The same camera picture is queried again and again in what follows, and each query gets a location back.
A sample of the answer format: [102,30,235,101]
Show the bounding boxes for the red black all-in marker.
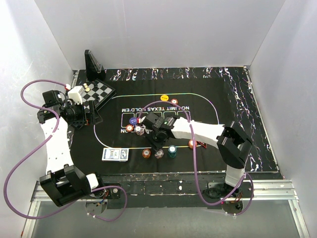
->
[197,141,207,148]

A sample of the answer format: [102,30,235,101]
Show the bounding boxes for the green poker chip stack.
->
[168,145,177,158]

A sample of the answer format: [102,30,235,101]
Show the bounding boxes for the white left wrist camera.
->
[67,85,84,104]

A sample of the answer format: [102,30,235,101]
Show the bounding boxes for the orange poker chip stack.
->
[142,148,151,159]

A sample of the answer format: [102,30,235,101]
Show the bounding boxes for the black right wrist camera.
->
[142,113,176,132]

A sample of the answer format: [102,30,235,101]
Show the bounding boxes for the black triangular card stand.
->
[84,50,106,81]

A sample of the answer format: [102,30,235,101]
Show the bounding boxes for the blue small blind button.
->
[129,117,138,125]

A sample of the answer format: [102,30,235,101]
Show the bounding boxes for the orange chips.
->
[125,124,134,132]
[188,139,197,149]
[170,99,178,105]

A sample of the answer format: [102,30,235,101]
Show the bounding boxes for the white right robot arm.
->
[139,113,253,197]

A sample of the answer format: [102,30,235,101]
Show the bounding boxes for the black poker table mat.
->
[70,67,278,174]

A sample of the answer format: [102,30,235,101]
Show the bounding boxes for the aluminium rail frame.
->
[22,179,311,238]

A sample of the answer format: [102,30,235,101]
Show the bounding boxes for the pink chips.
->
[134,125,144,136]

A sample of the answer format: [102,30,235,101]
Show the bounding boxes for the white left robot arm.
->
[37,101,106,207]

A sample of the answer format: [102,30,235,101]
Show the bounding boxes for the black white chess board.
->
[81,79,116,113]

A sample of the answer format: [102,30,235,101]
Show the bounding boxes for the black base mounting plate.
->
[102,173,251,209]

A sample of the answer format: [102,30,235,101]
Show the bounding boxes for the yellow big blind button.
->
[160,95,169,101]

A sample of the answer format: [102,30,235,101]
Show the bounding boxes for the gold chess pieces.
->
[84,84,90,92]

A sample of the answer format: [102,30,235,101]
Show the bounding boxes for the blue playing card deck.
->
[102,148,129,162]

